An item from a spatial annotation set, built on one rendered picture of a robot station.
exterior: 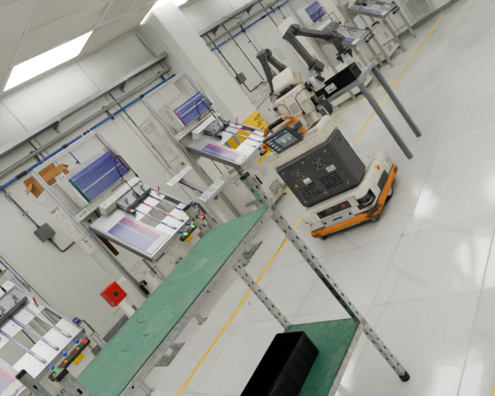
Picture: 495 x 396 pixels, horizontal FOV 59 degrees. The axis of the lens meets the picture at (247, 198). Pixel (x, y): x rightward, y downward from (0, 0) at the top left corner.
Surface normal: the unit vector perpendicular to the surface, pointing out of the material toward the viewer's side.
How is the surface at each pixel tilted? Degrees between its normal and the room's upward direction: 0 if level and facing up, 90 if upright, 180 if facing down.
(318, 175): 90
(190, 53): 90
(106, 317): 90
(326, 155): 90
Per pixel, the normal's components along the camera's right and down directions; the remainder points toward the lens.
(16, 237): 0.61, -0.30
